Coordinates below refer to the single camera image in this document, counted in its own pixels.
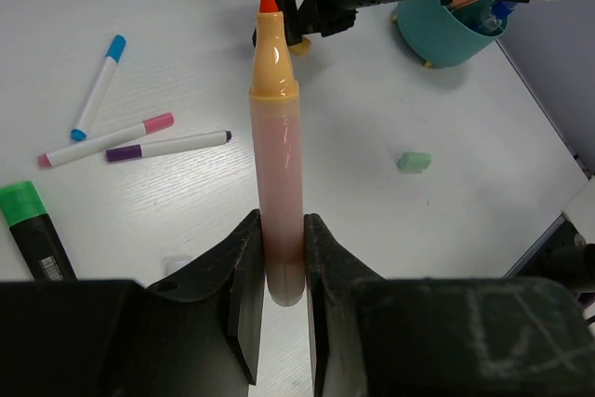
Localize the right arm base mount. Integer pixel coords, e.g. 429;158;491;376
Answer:
505;216;594;309

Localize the orange pink highlighter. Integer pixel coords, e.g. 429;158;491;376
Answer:
249;0;305;307

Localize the green cap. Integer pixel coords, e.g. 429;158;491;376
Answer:
396;152;432;174

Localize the purple banded white marker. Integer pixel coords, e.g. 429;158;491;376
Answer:
105;130;232;163

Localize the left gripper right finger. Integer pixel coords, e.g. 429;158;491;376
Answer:
304;214;594;396

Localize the green highlighter clear body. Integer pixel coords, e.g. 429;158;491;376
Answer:
164;255;192;276

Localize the pink capped white marker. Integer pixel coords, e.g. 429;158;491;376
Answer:
37;112;175;168

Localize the black rectangular eraser bar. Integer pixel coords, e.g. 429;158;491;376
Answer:
1;181;76;281

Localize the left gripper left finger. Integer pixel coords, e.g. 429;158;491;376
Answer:
1;211;264;396

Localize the blue marker in container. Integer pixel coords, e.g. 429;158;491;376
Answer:
476;0;518;35

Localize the teal round divided container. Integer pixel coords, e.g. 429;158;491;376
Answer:
392;0;512;68

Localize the blue capped white marker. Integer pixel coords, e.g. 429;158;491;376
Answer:
70;34;126;142

